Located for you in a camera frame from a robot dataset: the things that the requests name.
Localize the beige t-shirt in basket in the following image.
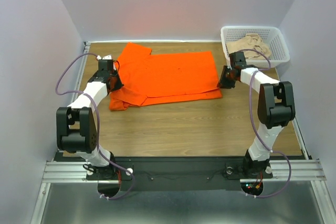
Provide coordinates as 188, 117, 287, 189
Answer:
226, 34, 272, 60

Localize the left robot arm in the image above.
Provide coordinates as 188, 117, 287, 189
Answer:
56, 55, 123, 179

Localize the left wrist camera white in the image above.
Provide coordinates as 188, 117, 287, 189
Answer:
96, 55, 113, 61

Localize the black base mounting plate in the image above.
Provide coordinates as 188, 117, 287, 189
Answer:
83, 156, 272, 191

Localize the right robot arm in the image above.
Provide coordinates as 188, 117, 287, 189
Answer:
217, 49, 296, 177

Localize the orange t-shirt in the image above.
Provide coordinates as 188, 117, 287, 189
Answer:
109, 42, 222, 111

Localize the aluminium frame rail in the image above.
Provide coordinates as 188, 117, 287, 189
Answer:
30, 41, 328, 224

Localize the white plastic laundry basket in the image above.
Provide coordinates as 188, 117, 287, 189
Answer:
220, 26, 290, 68

